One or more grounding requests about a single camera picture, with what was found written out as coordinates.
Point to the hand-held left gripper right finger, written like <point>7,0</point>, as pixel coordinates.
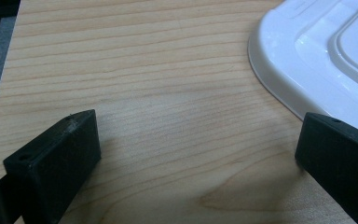
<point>341,161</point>

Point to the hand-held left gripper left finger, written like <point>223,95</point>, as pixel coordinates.
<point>59,161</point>

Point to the white container lid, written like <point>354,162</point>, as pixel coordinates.
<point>323,46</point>

